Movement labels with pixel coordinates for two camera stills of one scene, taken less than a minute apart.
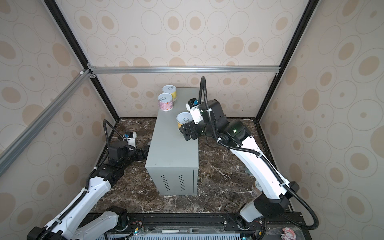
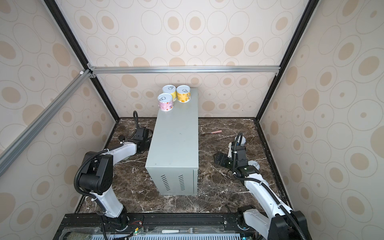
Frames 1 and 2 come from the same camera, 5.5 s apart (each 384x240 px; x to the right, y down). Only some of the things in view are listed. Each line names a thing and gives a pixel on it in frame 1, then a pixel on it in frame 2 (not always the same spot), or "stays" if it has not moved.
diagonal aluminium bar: [12, 151] stays
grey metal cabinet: [172, 162] stays
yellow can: [171, 89] stays
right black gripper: [190, 126] to [222, 163]
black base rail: [203, 224] stays
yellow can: [183, 117] to [183, 93]
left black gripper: [142, 156] to [149, 141]
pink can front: [165, 102] stays
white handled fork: [192, 230] stays
